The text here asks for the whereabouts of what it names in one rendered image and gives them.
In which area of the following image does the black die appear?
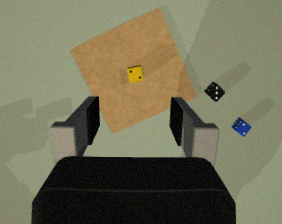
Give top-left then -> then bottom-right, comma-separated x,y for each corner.
204,82 -> 225,102

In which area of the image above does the tan mat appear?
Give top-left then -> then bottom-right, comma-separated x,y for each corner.
70,8 -> 197,134

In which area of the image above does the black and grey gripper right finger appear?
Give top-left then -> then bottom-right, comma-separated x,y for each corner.
170,97 -> 219,167

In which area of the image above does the yellow die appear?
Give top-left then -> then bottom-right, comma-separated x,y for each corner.
127,65 -> 144,83

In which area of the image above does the blue die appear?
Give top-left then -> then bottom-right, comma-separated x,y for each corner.
231,117 -> 251,137

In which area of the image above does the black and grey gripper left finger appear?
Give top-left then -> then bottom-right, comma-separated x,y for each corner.
50,96 -> 100,166

